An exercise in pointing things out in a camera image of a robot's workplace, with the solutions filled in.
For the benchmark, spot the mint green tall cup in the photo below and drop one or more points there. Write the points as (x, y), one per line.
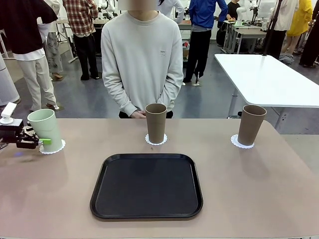
(46, 127)

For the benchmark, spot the black table foot caster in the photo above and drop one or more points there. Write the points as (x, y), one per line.
(239, 114)

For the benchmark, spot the person in grey sweatshirt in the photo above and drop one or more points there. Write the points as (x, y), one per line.
(142, 54)

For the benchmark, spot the person's left forearm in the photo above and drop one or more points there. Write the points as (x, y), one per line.
(172, 92)

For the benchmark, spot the beige topped desk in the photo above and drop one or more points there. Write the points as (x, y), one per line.
(102, 22)

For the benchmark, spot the person in yellow coat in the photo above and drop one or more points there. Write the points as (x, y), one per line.
(301, 20)

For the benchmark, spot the person's right forearm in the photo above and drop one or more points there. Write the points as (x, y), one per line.
(117, 97)

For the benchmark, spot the person's right hand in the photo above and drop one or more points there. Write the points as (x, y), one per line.
(139, 115)

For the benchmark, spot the small white paper slip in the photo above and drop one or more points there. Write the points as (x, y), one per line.
(62, 147)

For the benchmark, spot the black backpack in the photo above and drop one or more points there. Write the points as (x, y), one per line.
(220, 36)

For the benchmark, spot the white paper doily coaster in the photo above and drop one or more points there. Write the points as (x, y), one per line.
(155, 143)
(235, 143)

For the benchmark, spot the person in grey patterned skirt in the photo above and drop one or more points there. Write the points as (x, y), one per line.
(53, 49)

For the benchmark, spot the person in black shirt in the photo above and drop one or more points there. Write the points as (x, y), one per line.
(25, 25)

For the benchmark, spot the person in plaid shirt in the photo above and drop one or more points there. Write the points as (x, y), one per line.
(79, 17)

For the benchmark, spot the grey workbench desk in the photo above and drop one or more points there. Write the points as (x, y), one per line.
(249, 33)

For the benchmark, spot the grey cloth bundle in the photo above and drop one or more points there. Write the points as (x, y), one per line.
(286, 59)

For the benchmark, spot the tan tall cup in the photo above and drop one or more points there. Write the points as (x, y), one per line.
(155, 122)

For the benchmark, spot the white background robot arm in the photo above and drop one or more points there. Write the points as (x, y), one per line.
(240, 12)
(109, 7)

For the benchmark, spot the white table with legs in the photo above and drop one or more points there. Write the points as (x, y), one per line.
(269, 79)

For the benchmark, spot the person in white top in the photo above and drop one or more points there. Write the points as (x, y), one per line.
(178, 6)

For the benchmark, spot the black stand pole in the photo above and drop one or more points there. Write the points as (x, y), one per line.
(276, 15)

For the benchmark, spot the seated person in black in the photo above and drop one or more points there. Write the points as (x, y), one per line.
(233, 8)

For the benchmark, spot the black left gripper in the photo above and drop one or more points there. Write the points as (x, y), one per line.
(10, 133)

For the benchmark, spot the person in blue shirt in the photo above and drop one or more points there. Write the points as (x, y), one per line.
(202, 15)

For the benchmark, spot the person in cream top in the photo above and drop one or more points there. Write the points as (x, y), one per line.
(289, 15)

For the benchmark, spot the person in black clothes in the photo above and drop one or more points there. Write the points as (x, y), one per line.
(310, 37)

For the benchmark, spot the black plastic tray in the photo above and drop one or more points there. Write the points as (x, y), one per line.
(149, 189)

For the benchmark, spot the brown tall cup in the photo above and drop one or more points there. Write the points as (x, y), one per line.
(250, 127)

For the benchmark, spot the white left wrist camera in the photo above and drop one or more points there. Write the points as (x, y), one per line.
(8, 110)

